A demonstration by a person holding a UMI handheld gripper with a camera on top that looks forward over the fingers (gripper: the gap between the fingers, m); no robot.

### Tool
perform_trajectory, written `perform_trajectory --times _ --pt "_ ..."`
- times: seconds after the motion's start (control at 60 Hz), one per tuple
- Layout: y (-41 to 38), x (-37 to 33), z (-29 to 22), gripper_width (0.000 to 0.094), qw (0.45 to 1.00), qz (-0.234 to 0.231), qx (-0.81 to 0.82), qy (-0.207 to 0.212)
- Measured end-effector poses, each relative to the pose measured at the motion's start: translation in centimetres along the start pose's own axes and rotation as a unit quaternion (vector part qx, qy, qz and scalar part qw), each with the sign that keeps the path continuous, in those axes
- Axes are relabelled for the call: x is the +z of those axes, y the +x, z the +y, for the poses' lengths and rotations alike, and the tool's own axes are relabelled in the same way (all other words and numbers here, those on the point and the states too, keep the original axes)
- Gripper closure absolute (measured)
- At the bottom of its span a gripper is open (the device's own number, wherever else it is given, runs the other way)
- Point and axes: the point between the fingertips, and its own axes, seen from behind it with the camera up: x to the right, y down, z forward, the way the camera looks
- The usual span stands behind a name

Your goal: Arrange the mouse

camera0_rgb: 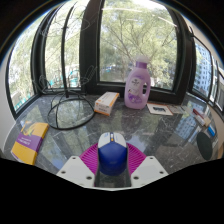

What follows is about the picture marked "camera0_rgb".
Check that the framed photo card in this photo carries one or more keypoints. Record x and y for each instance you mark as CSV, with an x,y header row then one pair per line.
x,y
160,109

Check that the printed pamphlet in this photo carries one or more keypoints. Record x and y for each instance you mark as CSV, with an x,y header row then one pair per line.
x,y
176,109

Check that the blue and white computer mouse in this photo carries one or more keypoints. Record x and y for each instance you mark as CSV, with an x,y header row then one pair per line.
x,y
112,156

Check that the purple detergent bottle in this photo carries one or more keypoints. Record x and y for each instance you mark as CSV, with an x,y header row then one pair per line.
x,y
136,90

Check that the red hardcover book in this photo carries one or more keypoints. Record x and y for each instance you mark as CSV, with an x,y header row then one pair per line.
x,y
199,113

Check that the yellow and purple book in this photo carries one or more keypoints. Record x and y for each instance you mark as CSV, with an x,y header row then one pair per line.
x,y
29,143

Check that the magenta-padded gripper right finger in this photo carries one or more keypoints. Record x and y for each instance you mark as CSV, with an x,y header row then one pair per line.
x,y
148,170

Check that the orange and white carton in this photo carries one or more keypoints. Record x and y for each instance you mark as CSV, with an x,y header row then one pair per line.
x,y
106,103

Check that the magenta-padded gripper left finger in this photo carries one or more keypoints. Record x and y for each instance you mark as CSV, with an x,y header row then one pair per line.
x,y
76,170

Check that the white box with blue stripe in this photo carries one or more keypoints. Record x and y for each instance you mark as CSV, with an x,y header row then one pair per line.
x,y
204,120

